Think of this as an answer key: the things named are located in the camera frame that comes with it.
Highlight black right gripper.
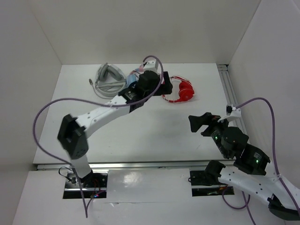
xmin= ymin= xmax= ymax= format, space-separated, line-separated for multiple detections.
xmin=187 ymin=111 xmax=232 ymax=158

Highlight white headphone cable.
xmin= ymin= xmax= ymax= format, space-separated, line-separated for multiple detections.
xmin=164 ymin=75 xmax=191 ymax=104

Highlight red headphones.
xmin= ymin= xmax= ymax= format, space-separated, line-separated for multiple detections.
xmin=162 ymin=75 xmax=195 ymax=103

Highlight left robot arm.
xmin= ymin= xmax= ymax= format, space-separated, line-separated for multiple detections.
xmin=57 ymin=70 xmax=173 ymax=187

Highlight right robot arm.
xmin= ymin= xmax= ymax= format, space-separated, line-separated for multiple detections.
xmin=188 ymin=112 xmax=300 ymax=221

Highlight blue pink cat-ear headphones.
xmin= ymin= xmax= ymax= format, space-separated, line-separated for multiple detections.
xmin=126 ymin=66 xmax=144 ymax=88

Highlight grey headphones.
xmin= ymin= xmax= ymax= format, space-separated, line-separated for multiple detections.
xmin=94 ymin=63 xmax=126 ymax=99

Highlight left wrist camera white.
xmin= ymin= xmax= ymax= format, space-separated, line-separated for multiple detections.
xmin=142 ymin=60 xmax=158 ymax=74

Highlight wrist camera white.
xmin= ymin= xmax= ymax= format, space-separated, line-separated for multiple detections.
xmin=142 ymin=60 xmax=158 ymax=74
xmin=218 ymin=105 xmax=241 ymax=123

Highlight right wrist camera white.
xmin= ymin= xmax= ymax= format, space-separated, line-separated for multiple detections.
xmin=218 ymin=105 xmax=241 ymax=123

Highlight aluminium rail right side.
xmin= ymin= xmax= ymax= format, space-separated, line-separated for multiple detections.
xmin=217 ymin=64 xmax=248 ymax=135

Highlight aluminium rail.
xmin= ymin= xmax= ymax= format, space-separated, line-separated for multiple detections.
xmin=36 ymin=159 xmax=211 ymax=171
xmin=217 ymin=64 xmax=248 ymax=135

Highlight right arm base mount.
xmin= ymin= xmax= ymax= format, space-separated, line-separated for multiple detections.
xmin=188 ymin=171 xmax=234 ymax=197

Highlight aluminium rail front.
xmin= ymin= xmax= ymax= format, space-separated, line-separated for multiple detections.
xmin=36 ymin=159 xmax=211 ymax=171

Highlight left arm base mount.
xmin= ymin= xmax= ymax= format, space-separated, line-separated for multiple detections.
xmin=58 ymin=166 xmax=108 ymax=199

